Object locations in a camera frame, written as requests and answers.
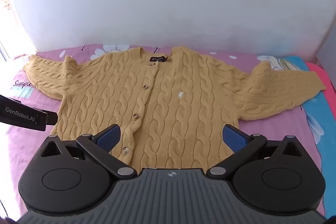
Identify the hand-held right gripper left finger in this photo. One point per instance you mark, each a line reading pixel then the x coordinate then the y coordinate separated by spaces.
pixel 108 138

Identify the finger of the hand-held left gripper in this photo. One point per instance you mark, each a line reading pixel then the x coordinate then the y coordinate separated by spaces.
pixel 52 119

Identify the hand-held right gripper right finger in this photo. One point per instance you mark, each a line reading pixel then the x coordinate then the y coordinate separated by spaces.
pixel 233 138

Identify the floral bedsheet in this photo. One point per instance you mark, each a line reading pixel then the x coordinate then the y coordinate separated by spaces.
pixel 15 140

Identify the blue blanket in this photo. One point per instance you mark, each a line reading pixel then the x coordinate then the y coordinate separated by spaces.
pixel 317 119

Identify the red cloth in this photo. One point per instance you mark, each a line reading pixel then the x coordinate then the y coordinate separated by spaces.
pixel 324 77

